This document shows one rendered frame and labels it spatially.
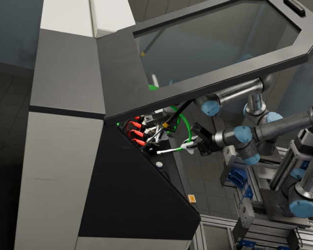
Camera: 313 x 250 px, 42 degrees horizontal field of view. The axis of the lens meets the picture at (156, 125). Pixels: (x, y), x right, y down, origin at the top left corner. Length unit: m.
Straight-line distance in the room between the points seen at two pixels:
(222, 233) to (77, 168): 1.68
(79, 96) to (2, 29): 2.98
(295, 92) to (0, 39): 3.25
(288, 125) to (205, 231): 1.41
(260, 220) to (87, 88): 1.11
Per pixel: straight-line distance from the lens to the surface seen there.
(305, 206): 2.00
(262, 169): 2.60
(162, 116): 2.02
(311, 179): 1.95
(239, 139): 1.80
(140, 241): 2.12
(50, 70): 1.79
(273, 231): 2.29
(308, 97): 5.04
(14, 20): 4.49
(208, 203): 3.67
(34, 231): 2.01
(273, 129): 1.95
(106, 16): 2.35
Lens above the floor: 2.35
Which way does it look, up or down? 33 degrees down
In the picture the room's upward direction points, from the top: 18 degrees clockwise
